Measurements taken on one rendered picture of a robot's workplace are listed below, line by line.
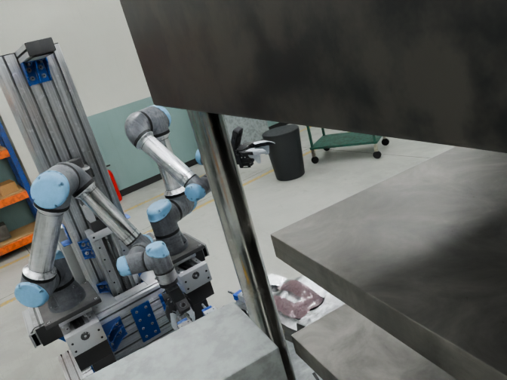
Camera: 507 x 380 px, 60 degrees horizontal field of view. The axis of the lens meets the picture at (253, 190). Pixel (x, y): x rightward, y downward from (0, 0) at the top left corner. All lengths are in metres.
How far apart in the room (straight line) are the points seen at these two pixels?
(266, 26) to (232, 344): 0.47
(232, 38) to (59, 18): 6.52
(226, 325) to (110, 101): 6.37
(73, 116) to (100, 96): 4.93
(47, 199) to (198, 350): 1.02
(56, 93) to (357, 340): 1.56
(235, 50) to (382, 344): 0.64
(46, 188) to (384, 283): 1.22
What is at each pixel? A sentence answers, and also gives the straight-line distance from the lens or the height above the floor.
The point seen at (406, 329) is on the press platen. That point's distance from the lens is 0.58.
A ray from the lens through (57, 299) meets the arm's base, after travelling 1.97.
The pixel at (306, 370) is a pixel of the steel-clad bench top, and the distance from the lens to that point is 1.60.
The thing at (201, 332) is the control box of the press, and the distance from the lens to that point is 0.74.
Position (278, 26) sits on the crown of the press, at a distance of 0.36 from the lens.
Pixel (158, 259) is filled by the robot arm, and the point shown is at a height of 1.21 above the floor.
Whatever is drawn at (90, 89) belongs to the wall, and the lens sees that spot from 6.91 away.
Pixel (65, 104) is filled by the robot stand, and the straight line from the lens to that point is 2.02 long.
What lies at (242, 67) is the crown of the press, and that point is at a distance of 0.44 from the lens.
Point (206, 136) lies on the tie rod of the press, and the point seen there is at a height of 1.74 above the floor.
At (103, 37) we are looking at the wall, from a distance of 7.06.
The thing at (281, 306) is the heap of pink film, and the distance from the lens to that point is 1.72.
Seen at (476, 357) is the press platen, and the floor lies 1.54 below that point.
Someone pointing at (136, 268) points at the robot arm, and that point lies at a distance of 1.67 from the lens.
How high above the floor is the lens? 1.89
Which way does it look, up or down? 20 degrees down
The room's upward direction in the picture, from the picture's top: 15 degrees counter-clockwise
